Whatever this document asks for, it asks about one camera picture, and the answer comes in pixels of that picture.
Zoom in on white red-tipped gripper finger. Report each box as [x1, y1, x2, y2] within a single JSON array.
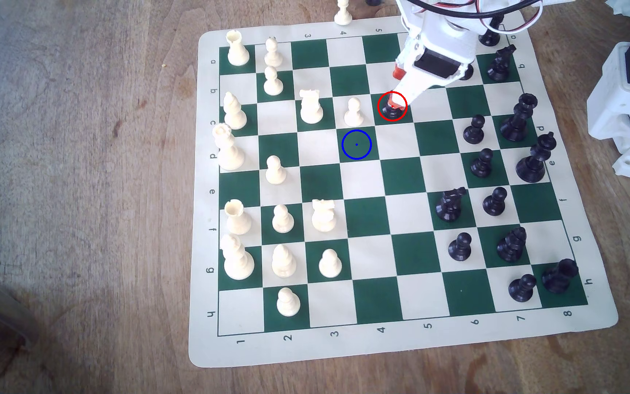
[[393, 35, 422, 78], [389, 70, 446, 110]]

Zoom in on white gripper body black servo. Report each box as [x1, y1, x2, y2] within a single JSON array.
[[413, 13, 480, 86]]

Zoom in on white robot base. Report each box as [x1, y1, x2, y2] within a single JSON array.
[[587, 0, 630, 155]]

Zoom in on black chess rook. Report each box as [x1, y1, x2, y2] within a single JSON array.
[[542, 258, 579, 294], [478, 16, 505, 47]]

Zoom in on black chess knight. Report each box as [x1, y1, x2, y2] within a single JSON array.
[[486, 44, 517, 83], [436, 187, 468, 222]]

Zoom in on black chess queen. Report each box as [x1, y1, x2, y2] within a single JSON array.
[[500, 93, 539, 142]]

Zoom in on white chess knight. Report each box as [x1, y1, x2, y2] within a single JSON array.
[[312, 199, 338, 233], [299, 89, 324, 124]]

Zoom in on green and cream chess mat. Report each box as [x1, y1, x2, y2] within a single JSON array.
[[188, 13, 619, 368]]

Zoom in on black chess king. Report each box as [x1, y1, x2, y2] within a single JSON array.
[[516, 131, 557, 184]]

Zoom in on white chess rook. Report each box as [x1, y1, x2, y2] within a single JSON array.
[[226, 30, 250, 67], [224, 199, 252, 236]]

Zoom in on white chess bishop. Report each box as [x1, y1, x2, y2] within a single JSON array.
[[223, 91, 248, 130], [271, 243, 298, 278]]

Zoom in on black chess bishop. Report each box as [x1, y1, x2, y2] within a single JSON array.
[[497, 227, 528, 263]]

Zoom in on white chess queen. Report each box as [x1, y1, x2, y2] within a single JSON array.
[[212, 123, 246, 171]]

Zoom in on white chess king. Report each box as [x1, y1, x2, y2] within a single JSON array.
[[220, 233, 255, 281]]

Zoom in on black camera cable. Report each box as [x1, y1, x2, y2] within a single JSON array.
[[405, 0, 540, 19]]

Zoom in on red white black servo wires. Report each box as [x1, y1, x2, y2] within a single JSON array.
[[435, 0, 544, 35]]

